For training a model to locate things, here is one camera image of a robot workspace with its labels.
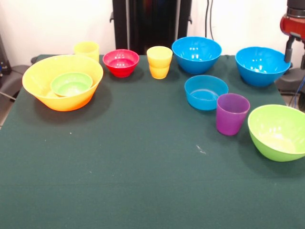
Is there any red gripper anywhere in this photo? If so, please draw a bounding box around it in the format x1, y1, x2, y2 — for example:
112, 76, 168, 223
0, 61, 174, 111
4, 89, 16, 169
280, 13, 305, 63

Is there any large blue bowl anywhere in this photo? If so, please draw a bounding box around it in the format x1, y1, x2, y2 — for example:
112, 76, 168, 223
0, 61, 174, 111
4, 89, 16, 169
171, 36, 223, 75
235, 46, 292, 87

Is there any small blue ridged bowl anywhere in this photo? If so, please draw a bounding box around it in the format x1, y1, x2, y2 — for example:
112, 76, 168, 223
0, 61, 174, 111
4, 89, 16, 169
184, 74, 229, 111

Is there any yellow cup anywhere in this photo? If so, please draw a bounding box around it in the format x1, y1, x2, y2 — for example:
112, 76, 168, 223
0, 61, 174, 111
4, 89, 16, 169
146, 46, 173, 80

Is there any small green bowl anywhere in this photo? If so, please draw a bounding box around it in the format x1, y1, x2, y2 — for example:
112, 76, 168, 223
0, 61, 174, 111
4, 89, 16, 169
50, 72, 93, 97

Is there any large orange bowl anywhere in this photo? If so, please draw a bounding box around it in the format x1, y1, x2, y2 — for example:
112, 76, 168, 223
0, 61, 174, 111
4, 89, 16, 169
22, 54, 104, 112

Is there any large green bowl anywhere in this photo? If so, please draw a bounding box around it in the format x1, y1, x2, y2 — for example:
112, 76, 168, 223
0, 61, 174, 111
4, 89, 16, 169
247, 104, 305, 162

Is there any purple cup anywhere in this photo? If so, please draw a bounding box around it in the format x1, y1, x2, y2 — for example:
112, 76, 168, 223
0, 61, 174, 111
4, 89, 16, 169
215, 93, 251, 136

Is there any black robot column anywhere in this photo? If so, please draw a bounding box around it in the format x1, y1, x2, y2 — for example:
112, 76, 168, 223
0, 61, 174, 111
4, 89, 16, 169
110, 0, 193, 56

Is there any small red bowl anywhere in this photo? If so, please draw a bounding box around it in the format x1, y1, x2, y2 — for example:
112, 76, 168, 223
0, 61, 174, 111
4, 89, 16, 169
102, 49, 140, 78

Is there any dark green tablecloth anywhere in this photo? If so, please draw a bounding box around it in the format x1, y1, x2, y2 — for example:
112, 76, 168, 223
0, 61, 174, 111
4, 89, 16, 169
0, 54, 305, 229

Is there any translucent yellow-green cup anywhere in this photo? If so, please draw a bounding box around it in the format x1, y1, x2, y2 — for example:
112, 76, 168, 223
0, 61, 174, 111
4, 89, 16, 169
72, 41, 100, 63

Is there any black robot pedestal leg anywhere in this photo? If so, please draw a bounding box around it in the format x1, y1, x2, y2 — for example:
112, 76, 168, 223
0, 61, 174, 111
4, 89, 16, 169
0, 63, 26, 101
275, 62, 305, 96

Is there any black wall cable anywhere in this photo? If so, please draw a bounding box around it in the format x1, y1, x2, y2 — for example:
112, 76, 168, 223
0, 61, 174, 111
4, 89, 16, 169
205, 0, 214, 40

